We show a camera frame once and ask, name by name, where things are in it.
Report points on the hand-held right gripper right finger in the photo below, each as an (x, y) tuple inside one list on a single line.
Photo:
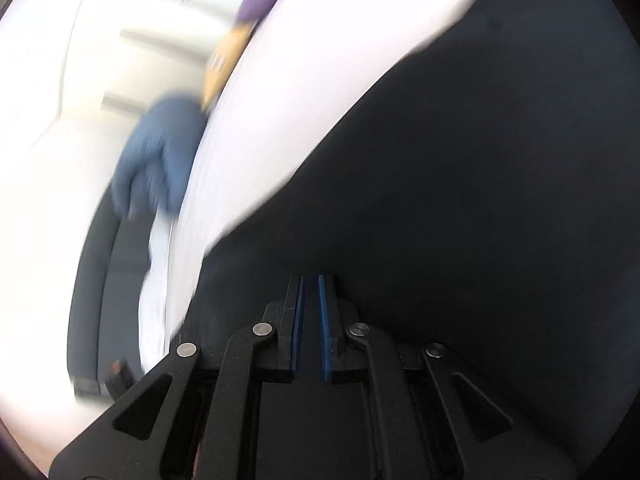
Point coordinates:
[(326, 332)]

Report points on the orange cloth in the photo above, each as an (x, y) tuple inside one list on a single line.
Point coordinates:
[(222, 67)]

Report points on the white bed sheet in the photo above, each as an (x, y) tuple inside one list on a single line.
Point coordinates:
[(300, 110)]

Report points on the blue cloth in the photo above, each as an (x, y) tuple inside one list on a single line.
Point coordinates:
[(160, 155)]

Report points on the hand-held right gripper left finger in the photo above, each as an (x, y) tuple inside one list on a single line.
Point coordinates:
[(298, 327)]

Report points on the dark grey cloth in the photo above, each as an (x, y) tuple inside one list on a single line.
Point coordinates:
[(107, 290)]

